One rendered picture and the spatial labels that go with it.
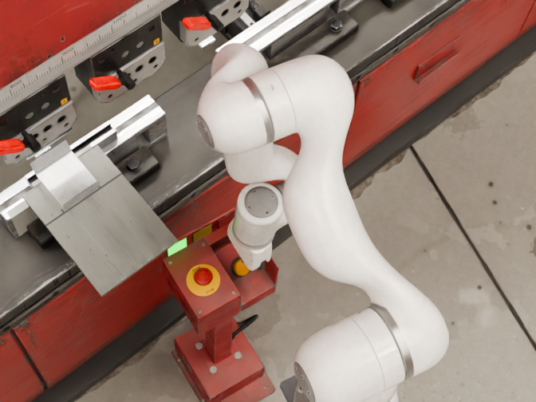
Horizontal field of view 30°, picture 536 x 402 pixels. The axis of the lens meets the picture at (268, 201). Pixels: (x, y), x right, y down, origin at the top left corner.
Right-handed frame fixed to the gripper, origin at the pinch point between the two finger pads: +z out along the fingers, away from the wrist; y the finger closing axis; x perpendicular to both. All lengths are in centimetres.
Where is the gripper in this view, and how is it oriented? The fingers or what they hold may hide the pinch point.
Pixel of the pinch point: (247, 254)
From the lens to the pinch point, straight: 209.4
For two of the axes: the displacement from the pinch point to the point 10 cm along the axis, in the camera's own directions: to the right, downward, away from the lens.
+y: 5.2, 8.2, -2.5
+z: -1.0, 3.4, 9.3
